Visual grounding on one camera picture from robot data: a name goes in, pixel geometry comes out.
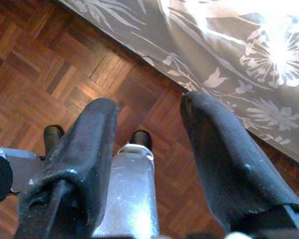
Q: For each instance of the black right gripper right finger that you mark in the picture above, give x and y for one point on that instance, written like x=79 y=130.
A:
x=224 y=154

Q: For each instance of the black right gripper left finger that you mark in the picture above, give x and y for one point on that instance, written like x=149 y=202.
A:
x=84 y=154

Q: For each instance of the floral satin bedspread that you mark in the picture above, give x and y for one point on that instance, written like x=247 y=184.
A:
x=214 y=49

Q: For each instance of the silver robot right leg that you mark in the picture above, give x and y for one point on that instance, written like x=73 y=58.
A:
x=132 y=189

